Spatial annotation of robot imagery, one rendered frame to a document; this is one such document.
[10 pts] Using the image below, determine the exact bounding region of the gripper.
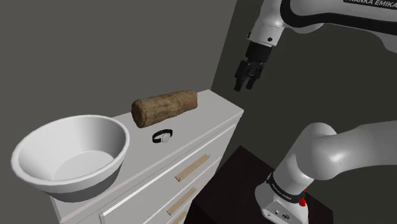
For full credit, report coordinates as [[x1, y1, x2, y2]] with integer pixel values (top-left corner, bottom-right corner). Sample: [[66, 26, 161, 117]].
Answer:
[[233, 41, 273, 92]]

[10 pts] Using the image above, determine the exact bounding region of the brown bread loaf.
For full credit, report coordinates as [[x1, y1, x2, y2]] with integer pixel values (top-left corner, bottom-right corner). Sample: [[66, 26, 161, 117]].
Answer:
[[130, 90, 199, 129]]

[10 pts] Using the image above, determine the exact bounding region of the white chest of drawers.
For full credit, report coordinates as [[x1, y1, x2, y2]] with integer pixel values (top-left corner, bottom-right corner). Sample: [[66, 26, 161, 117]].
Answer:
[[49, 89, 244, 224]]

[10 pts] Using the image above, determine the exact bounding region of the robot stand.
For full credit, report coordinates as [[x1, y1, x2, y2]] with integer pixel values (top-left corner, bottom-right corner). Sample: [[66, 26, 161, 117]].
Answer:
[[183, 144, 334, 224]]

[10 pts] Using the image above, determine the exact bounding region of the white bowl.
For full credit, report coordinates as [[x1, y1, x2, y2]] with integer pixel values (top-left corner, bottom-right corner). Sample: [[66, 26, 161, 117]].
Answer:
[[11, 115, 130, 203]]

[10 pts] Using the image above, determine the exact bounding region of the black wristwatch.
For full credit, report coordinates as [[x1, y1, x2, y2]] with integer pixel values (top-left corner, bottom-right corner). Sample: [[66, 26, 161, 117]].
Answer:
[[151, 129, 174, 144]]

